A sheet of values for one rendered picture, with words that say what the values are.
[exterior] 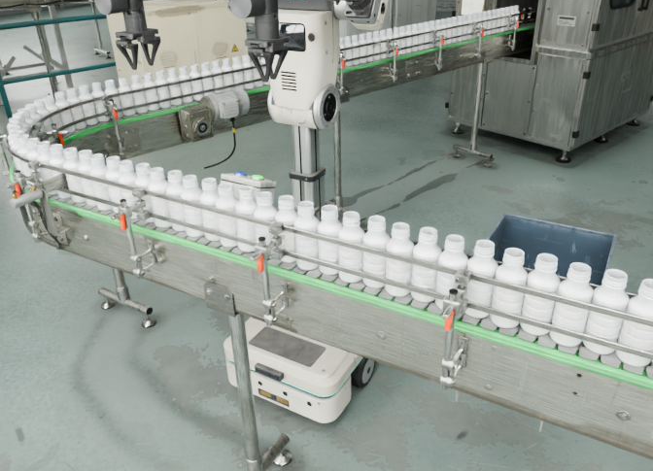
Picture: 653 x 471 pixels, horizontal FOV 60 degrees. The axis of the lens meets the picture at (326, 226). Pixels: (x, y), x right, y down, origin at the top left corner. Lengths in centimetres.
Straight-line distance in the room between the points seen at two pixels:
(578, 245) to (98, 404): 195
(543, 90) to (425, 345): 379
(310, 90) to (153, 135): 109
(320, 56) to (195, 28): 362
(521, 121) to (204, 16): 290
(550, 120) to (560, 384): 382
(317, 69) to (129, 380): 159
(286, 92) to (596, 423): 133
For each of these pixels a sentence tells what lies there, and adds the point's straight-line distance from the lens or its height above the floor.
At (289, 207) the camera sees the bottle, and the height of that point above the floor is 115.
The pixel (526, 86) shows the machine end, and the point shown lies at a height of 56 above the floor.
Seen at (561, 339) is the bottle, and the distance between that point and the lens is 120.
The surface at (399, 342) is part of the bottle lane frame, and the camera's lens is 131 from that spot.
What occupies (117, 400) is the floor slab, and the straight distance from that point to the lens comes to 263.
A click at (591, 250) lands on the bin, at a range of 180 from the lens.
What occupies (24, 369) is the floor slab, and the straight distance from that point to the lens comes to 297.
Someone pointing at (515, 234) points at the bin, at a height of 89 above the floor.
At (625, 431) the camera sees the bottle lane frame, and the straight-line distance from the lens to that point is 128.
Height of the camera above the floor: 173
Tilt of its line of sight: 28 degrees down
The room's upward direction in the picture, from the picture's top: 2 degrees counter-clockwise
